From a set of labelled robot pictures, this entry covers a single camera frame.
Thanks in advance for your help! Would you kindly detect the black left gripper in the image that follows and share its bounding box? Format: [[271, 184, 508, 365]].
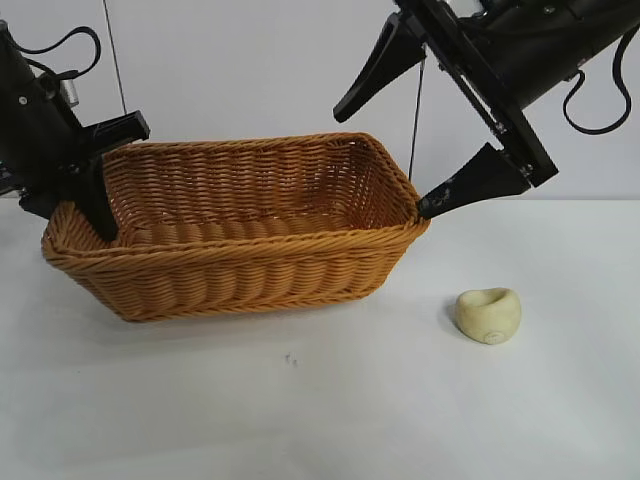
[[0, 19, 151, 243]]

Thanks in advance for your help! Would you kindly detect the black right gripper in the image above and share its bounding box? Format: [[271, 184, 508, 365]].
[[333, 0, 640, 221]]

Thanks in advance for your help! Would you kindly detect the tan woven wicker basket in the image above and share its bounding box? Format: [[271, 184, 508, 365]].
[[40, 130, 431, 321]]

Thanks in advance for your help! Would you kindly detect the pale yellow egg yolk pastry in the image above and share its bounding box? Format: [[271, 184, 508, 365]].
[[454, 286, 523, 346]]

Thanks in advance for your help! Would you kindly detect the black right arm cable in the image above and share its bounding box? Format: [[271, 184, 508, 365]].
[[562, 34, 632, 135]]

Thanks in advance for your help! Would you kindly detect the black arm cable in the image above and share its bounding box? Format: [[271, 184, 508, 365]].
[[17, 27, 101, 84], [562, 34, 632, 135]]

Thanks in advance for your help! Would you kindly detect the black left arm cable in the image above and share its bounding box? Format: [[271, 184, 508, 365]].
[[17, 27, 101, 84]]

